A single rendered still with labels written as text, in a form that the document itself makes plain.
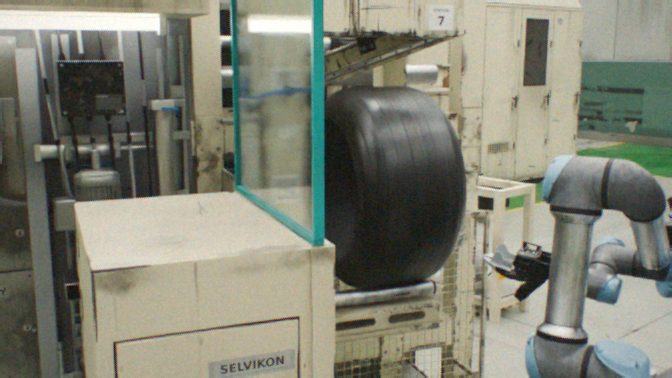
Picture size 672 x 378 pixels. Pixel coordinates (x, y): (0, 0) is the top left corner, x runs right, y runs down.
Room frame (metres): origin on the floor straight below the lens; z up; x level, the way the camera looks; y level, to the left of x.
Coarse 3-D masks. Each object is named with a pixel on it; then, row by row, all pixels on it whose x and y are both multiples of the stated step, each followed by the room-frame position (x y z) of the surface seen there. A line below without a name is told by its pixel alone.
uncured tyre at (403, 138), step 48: (336, 96) 2.16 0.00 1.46; (384, 96) 2.08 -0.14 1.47; (336, 144) 2.43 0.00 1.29; (384, 144) 1.93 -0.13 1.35; (432, 144) 1.97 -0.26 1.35; (336, 192) 2.44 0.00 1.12; (384, 192) 1.89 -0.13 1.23; (432, 192) 1.93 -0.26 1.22; (336, 240) 2.35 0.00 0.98; (384, 240) 1.90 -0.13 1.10; (432, 240) 1.95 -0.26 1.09
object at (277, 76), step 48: (240, 0) 1.65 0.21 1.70; (288, 0) 1.34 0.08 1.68; (240, 48) 1.66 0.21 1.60; (288, 48) 1.35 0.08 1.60; (240, 96) 1.68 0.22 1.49; (288, 96) 1.35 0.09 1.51; (240, 144) 1.69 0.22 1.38; (288, 144) 1.35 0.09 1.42; (240, 192) 1.67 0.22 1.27; (288, 192) 1.36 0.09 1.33
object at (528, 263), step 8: (528, 248) 1.93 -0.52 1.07; (536, 248) 1.93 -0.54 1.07; (520, 256) 1.89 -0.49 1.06; (528, 256) 1.89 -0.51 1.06; (536, 256) 1.88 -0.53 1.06; (544, 256) 1.89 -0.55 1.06; (520, 264) 1.90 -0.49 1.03; (528, 264) 1.88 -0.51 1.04; (536, 264) 1.89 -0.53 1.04; (544, 264) 1.88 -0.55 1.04; (520, 272) 1.91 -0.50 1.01; (528, 272) 1.89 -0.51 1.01; (536, 272) 1.90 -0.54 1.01; (544, 272) 1.89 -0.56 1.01; (520, 280) 1.91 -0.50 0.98; (528, 280) 1.90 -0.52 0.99
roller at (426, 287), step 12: (372, 288) 2.03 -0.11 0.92; (384, 288) 2.04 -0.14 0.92; (396, 288) 2.05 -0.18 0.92; (408, 288) 2.06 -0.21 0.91; (420, 288) 2.07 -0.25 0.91; (432, 288) 2.09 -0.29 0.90; (336, 300) 1.97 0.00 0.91; (348, 300) 1.99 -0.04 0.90; (360, 300) 2.00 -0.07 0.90; (372, 300) 2.02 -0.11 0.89; (384, 300) 2.04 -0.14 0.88
